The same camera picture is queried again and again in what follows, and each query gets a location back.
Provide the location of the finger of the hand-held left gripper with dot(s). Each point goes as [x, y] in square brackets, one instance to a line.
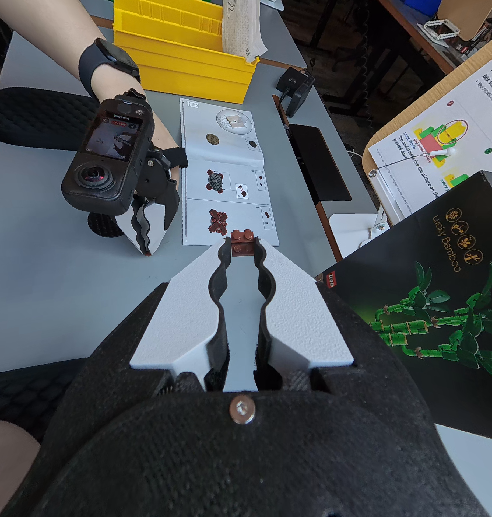
[157, 226]
[131, 230]

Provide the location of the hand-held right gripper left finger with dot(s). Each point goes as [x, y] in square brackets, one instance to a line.
[177, 323]

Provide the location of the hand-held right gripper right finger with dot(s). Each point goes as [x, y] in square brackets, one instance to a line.
[306, 323]

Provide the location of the brown toy brick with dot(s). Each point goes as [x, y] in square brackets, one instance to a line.
[244, 246]

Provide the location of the person's left forearm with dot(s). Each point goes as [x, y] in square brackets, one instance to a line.
[48, 28]

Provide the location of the person's right forearm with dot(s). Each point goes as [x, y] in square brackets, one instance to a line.
[7, 468]

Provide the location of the wooden desk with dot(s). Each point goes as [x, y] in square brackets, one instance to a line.
[407, 28]

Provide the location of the person's left hand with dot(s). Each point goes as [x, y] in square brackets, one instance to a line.
[116, 83]

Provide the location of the black round studded plate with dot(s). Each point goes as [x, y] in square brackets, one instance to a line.
[102, 228]

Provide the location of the white stand base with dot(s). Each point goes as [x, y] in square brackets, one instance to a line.
[351, 230]

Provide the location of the black armrest pad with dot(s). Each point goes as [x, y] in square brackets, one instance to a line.
[36, 117]
[28, 396]

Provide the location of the white instruction booklet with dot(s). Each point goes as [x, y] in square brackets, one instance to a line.
[230, 141]

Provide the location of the black toy brick box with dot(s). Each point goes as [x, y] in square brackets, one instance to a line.
[423, 363]

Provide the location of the black wristwatch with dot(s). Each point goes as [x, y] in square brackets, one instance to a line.
[108, 56]

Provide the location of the yellow plastic bin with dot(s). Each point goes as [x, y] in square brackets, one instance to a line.
[181, 60]

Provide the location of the black mat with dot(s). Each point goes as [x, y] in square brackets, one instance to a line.
[318, 161]

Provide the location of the round wooden board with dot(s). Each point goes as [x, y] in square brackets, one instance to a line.
[375, 153]

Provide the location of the printed instruction sheet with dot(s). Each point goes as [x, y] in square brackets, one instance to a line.
[423, 173]

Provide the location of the black power adapter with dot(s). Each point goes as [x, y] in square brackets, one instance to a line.
[300, 95]

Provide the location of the white paper bag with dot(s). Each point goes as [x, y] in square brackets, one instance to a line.
[242, 28]

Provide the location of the blue plastic bin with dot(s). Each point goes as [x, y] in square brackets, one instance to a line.
[419, 5]

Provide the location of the wooden chair back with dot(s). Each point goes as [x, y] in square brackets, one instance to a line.
[468, 16]

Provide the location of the white frame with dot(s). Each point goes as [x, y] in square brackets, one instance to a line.
[437, 29]

